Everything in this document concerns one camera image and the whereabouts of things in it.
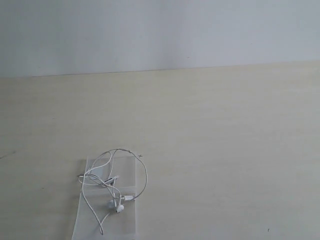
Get clear plastic storage box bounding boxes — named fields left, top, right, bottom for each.
left=71, top=156, right=138, bottom=240

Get white wired earphones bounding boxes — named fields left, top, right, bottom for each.
left=76, top=148, right=149, bottom=235

